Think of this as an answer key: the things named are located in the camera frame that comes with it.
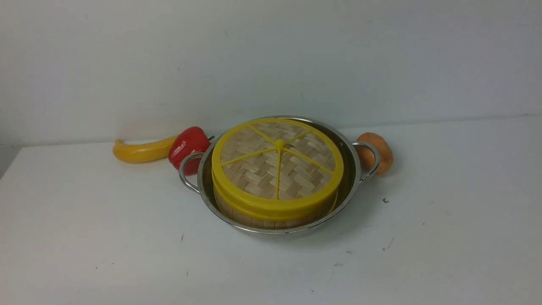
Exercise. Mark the stainless steel pot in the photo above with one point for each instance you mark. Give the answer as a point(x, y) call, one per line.
point(196, 174)

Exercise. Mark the orange-brown potato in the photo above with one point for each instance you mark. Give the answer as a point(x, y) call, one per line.
point(367, 157)

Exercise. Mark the bamboo steamer basket yellow rim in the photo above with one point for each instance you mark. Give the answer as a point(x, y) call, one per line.
point(276, 220)

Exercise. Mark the red bell pepper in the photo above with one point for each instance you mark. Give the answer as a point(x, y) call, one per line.
point(191, 141)

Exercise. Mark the bamboo steamer lid yellow frame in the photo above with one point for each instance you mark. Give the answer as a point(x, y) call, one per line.
point(269, 164)

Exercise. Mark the yellow banana-shaped squash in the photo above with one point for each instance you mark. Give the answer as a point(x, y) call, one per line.
point(142, 153)

